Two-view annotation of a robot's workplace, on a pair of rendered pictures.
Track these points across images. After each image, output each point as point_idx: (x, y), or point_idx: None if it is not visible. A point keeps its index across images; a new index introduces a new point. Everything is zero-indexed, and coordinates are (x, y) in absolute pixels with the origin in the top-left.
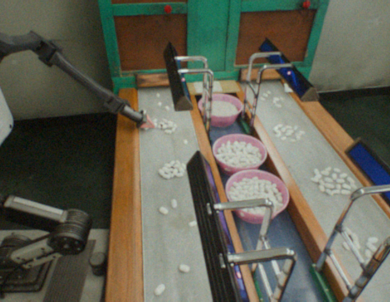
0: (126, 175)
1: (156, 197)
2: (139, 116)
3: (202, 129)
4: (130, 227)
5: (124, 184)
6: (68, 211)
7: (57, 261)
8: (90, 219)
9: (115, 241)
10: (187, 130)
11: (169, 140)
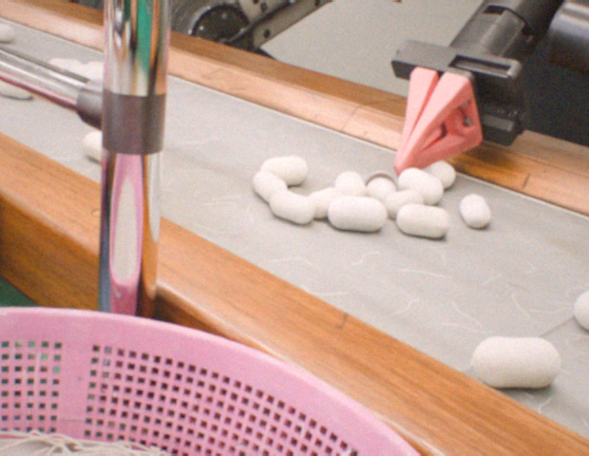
0: (205, 50)
1: (54, 54)
2: (452, 41)
3: (19, 182)
4: (59, 10)
5: (184, 42)
6: (228, 2)
7: None
8: (181, 32)
9: (71, 5)
10: (173, 220)
11: (219, 160)
